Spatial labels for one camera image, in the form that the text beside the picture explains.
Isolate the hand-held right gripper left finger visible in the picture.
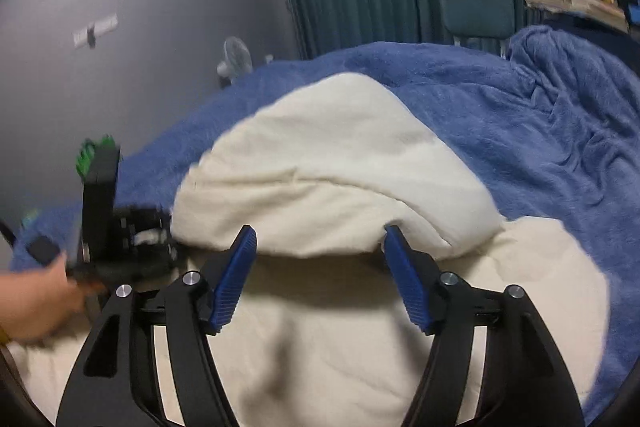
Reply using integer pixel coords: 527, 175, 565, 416
56, 224, 258, 427

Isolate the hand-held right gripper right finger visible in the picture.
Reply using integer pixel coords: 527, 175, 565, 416
382, 224, 586, 427

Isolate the cream hooded coat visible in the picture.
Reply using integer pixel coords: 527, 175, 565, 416
10, 72, 613, 427

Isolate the person's left hand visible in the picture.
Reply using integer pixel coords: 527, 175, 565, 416
0, 252, 88, 344

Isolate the blue fleece blanket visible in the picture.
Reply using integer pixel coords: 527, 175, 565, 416
10, 24, 640, 427

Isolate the white standing fan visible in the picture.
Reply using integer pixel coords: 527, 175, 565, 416
216, 37, 253, 88

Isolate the teal chair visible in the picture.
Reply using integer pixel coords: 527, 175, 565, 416
441, 0, 516, 58

